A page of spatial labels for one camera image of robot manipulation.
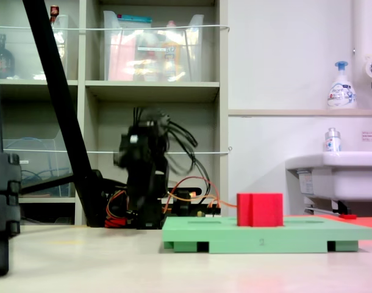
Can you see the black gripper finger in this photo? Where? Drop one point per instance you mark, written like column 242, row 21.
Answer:
column 137, row 195

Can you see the red cross columnar block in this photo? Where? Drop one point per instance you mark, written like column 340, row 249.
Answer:
column 259, row 210

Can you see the green shape hole board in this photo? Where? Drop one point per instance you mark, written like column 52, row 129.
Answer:
column 204, row 236

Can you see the beige shelf unit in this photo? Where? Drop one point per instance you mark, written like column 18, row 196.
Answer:
column 152, row 88

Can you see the long yellow tape marker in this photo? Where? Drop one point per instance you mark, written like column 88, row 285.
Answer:
column 65, row 242

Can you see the thick black tripod leg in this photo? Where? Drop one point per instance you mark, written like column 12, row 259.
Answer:
column 61, row 100

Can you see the clear bin with packs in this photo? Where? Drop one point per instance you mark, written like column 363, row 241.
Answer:
column 125, row 61

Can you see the thin black tripod strut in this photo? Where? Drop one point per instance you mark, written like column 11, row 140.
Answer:
column 45, row 184

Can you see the notched black stack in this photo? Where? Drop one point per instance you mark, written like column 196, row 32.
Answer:
column 1, row 198

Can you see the clear bin with bottles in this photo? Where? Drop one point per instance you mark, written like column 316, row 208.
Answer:
column 24, row 55

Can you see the red capped bottle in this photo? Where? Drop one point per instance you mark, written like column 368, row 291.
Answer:
column 55, row 15

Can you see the dark round bottle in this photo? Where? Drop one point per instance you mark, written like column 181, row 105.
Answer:
column 4, row 61

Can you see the small clear sanitizer bottle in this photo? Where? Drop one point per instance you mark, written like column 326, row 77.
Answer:
column 332, row 142

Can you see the white sink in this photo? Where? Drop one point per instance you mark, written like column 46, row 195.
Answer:
column 341, row 180

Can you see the white soap pump bottle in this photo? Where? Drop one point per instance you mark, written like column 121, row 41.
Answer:
column 341, row 91

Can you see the white wall pipe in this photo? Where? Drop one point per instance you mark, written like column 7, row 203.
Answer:
column 361, row 30

